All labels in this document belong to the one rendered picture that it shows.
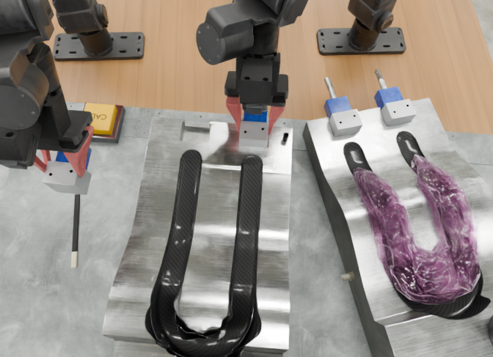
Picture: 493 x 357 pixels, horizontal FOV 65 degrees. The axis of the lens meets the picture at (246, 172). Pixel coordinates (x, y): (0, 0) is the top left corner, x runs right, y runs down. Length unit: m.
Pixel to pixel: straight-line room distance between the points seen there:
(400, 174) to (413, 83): 0.28
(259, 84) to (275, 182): 0.21
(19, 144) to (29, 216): 0.34
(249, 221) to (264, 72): 0.25
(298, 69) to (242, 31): 0.37
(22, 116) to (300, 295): 0.51
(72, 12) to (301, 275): 0.64
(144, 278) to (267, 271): 0.19
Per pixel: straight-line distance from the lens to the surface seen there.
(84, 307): 0.77
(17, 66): 0.50
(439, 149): 0.83
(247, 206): 0.67
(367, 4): 0.85
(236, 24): 0.54
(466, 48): 1.08
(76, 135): 0.58
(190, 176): 0.69
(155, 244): 0.65
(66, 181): 0.65
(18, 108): 0.49
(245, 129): 0.68
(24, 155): 0.53
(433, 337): 0.67
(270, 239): 0.65
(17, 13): 0.52
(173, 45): 0.95
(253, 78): 0.54
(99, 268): 0.77
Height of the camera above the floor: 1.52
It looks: 68 degrees down
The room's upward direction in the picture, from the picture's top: 3 degrees clockwise
